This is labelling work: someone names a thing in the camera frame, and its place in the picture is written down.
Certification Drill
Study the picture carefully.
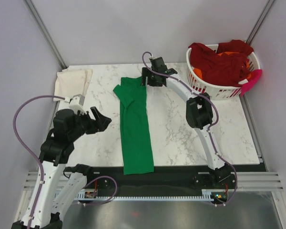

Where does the aluminium corner post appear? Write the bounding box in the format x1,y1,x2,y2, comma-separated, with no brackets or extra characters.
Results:
23,0,67,69
246,0,277,45

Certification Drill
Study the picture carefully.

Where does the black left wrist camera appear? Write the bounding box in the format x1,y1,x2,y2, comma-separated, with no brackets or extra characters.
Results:
64,94,86,115

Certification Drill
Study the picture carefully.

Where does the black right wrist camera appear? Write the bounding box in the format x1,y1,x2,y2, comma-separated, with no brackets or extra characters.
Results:
150,57,167,73

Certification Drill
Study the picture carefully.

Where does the pink t shirt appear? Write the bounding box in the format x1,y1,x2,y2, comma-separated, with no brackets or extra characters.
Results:
241,69,263,96

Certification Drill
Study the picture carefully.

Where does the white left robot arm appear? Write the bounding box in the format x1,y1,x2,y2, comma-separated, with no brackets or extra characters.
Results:
12,107,112,229

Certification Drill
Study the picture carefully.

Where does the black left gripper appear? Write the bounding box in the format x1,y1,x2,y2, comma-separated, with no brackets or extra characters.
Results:
69,105,112,140

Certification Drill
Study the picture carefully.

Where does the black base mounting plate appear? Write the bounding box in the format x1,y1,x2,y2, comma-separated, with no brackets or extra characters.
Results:
67,164,236,198

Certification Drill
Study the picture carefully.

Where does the cream folded t shirt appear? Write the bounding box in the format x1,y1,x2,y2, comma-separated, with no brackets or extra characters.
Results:
54,68,93,98

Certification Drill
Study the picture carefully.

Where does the green t shirt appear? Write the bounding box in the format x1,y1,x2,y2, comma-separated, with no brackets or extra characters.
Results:
113,77,154,175

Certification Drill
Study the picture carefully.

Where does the left aluminium corner post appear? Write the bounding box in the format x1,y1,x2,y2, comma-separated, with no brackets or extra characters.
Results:
23,0,67,69

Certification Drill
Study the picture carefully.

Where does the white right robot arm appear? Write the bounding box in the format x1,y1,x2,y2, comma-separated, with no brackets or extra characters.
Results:
141,67,227,171

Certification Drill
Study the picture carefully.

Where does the right aluminium corner post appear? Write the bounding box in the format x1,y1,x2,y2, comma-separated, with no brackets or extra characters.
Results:
246,0,277,45

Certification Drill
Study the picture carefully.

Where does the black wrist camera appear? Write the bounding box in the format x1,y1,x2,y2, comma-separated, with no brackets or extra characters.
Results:
150,57,167,73
64,94,86,115

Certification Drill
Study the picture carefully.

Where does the white slotted cable duct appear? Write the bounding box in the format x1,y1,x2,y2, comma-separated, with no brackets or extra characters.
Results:
75,189,228,202

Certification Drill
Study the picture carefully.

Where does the aluminium frame rail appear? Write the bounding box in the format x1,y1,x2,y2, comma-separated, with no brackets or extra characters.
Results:
23,172,283,191

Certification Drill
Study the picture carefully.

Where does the dark red t shirt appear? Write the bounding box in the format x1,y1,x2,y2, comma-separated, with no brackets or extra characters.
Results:
189,40,254,87

